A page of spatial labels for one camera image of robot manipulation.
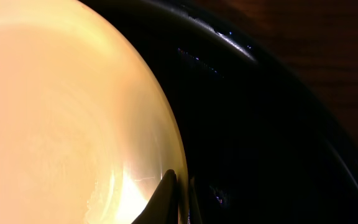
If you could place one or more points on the black round tray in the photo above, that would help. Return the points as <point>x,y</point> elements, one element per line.
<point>261,147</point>

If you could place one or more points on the yellow plate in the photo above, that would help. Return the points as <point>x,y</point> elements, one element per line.
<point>86,132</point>

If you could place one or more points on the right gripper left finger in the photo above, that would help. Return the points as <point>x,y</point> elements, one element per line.
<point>162,207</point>

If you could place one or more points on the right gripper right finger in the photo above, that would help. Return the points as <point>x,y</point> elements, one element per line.
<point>194,211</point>

